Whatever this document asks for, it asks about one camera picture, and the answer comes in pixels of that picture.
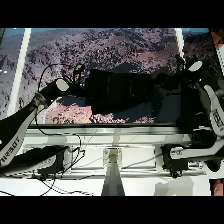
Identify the black garment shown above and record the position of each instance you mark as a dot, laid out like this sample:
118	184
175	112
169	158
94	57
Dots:
116	90

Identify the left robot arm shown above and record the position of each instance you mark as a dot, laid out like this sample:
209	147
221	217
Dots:
15	131

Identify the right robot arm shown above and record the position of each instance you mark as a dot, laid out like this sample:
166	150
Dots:
213	110

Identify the silver frame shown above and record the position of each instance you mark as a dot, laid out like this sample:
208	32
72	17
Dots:
113	181

